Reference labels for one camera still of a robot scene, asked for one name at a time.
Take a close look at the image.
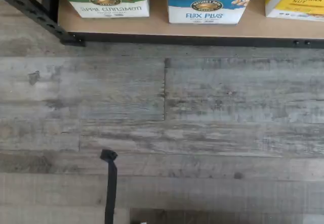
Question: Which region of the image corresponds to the black metal shelving rack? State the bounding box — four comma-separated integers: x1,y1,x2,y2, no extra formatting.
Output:
0,0,324,50

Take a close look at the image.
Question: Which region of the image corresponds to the yellow purely elizabeth box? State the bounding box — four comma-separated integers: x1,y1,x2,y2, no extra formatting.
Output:
264,0,324,22

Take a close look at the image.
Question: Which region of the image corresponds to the blue white Flax Plus box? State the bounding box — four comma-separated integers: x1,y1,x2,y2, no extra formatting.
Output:
166,0,260,25

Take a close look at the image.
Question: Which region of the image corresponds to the green Apple Cinnamon oatmeal box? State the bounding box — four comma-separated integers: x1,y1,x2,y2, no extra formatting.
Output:
54,0,150,19

